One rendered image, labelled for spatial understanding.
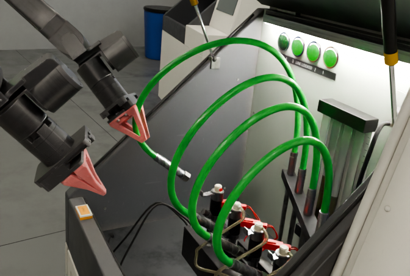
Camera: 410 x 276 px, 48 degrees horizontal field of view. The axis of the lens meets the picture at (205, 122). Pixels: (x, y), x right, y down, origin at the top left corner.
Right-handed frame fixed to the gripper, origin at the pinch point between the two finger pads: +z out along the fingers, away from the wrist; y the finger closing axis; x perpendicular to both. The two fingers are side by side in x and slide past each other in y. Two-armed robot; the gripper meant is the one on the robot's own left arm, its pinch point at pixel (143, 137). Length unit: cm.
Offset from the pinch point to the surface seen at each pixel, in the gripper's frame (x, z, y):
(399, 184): -34, 26, -32
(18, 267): 128, 14, 116
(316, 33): -43.6, 5.0, 13.8
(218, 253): -5.8, 22.1, -25.8
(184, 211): -0.9, 16.1, -11.6
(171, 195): -1.5, 11.8, -14.0
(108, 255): 21.0, 15.8, -3.9
